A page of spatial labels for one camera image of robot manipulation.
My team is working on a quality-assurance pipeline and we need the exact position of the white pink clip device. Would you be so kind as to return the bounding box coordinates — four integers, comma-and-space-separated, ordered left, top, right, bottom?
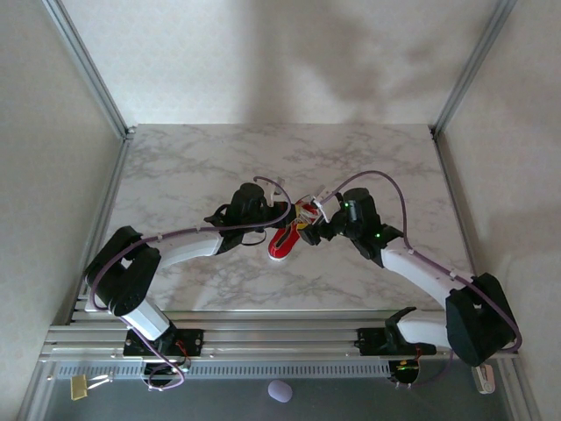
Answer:
472, 366, 497, 395

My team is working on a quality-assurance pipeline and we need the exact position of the aluminium table side rail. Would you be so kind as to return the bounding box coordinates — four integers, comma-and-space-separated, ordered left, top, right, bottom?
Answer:
85, 133, 135, 264
431, 131, 479, 277

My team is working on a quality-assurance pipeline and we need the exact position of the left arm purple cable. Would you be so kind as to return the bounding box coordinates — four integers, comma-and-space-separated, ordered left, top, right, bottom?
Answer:
85, 175, 294, 391

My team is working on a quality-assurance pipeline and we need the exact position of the white shoelace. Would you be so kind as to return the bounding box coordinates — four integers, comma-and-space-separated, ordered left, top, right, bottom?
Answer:
291, 203, 319, 229

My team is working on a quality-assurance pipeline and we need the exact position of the red canvas sneaker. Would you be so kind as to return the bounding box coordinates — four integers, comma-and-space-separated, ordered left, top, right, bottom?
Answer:
267, 199, 325, 263

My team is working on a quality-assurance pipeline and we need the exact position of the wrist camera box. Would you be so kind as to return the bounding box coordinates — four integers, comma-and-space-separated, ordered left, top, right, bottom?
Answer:
267, 175, 288, 207
309, 184, 339, 223

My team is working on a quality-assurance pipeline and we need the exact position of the aluminium frame post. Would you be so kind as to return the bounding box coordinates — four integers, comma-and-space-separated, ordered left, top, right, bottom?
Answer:
41, 0, 135, 139
431, 0, 521, 137

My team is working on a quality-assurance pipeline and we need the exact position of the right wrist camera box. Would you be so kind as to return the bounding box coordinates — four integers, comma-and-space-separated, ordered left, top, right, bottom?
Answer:
309, 184, 339, 223

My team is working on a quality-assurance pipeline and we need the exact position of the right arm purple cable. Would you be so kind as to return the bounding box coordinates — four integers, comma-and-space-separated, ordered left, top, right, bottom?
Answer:
322, 169, 523, 389

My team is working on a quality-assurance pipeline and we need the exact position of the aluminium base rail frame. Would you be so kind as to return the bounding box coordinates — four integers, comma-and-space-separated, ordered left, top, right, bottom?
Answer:
38, 310, 521, 363

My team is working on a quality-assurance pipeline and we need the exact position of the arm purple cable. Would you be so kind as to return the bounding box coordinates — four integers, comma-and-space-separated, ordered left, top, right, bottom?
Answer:
85, 175, 294, 391
322, 169, 523, 389

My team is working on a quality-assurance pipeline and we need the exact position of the slotted grey cable duct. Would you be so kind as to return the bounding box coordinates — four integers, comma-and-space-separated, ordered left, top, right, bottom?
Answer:
52, 361, 394, 381

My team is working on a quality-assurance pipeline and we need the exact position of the lavender oval object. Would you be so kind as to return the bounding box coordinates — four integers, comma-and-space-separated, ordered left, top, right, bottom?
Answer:
266, 380, 293, 403

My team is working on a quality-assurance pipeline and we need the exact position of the brass binder clip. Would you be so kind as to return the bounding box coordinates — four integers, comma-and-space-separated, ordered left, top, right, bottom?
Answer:
69, 374, 113, 401

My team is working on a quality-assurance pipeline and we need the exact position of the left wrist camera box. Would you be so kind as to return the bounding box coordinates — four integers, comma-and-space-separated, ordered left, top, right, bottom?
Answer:
267, 175, 288, 207

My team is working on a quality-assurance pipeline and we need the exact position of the black controller board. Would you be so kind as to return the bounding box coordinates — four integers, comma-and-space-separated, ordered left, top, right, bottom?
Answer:
142, 361, 192, 391
387, 359, 422, 388

